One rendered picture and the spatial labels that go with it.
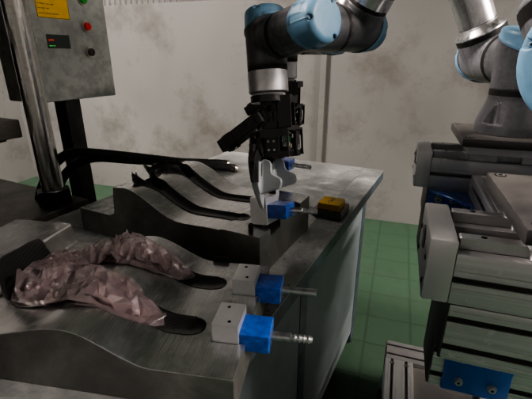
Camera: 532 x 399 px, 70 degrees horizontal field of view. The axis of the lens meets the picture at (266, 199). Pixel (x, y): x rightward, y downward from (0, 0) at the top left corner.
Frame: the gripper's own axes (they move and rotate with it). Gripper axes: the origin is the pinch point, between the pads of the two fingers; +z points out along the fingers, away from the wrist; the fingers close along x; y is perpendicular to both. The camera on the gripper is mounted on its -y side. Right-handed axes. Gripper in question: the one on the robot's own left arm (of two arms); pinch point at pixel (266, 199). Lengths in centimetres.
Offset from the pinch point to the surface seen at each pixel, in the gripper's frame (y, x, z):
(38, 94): -68, 1, -28
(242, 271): 3.8, -16.9, 8.7
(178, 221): -17.8, -6.2, 3.9
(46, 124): -70, 2, -19
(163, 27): -180, 185, -102
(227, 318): 7.7, -27.7, 10.8
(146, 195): -26.5, -5.7, -1.4
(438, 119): 19, 225, -15
